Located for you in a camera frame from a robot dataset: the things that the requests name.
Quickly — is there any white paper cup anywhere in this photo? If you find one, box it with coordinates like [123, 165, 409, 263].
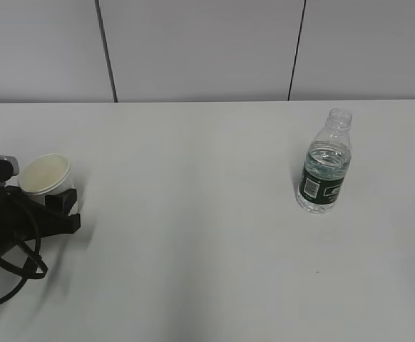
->
[18, 153, 75, 208]

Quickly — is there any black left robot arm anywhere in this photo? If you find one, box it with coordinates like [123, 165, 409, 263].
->
[0, 186, 81, 279]

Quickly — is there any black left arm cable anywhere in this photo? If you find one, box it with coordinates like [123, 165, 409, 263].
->
[0, 186, 48, 310]

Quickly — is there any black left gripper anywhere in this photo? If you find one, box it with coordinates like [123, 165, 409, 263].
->
[0, 186, 81, 248]

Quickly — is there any clear water bottle green label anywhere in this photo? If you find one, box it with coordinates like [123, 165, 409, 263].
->
[297, 108, 352, 214]

